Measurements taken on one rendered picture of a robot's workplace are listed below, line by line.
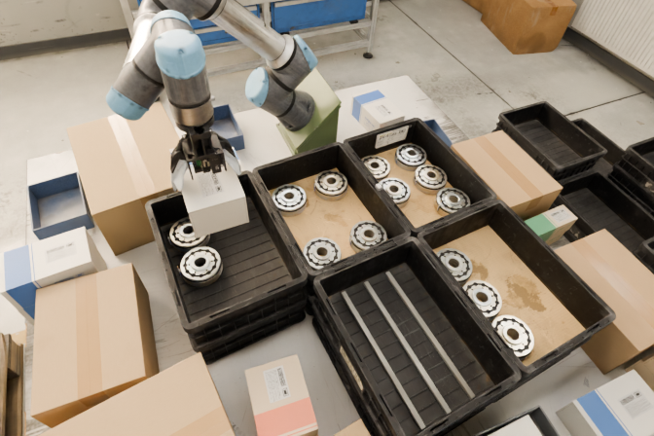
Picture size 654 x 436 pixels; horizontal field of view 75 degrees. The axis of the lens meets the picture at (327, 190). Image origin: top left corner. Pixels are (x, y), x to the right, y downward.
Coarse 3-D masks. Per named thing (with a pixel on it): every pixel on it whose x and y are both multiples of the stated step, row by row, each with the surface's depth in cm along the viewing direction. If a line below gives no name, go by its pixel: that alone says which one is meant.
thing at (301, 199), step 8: (288, 184) 130; (280, 192) 127; (296, 192) 128; (304, 192) 128; (280, 200) 125; (296, 200) 126; (304, 200) 126; (280, 208) 124; (288, 208) 123; (296, 208) 124
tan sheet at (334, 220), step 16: (272, 192) 132; (352, 192) 133; (320, 208) 128; (336, 208) 128; (352, 208) 129; (288, 224) 124; (304, 224) 124; (320, 224) 124; (336, 224) 125; (352, 224) 125; (304, 240) 120; (336, 240) 121
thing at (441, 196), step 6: (438, 192) 131; (444, 192) 131; (450, 192) 131; (456, 192) 131; (462, 192) 131; (438, 198) 129; (444, 198) 129; (462, 198) 130; (468, 198) 130; (444, 204) 128; (450, 204) 128; (462, 204) 128; (468, 204) 128; (450, 210) 126; (456, 210) 126
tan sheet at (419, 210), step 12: (384, 156) 145; (396, 168) 141; (408, 180) 138; (420, 192) 135; (408, 204) 131; (420, 204) 131; (432, 204) 131; (408, 216) 128; (420, 216) 128; (432, 216) 128
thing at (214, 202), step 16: (208, 176) 93; (224, 176) 93; (192, 192) 90; (208, 192) 90; (224, 192) 90; (240, 192) 91; (192, 208) 87; (208, 208) 88; (224, 208) 90; (240, 208) 92; (192, 224) 89; (208, 224) 91; (224, 224) 94; (240, 224) 96
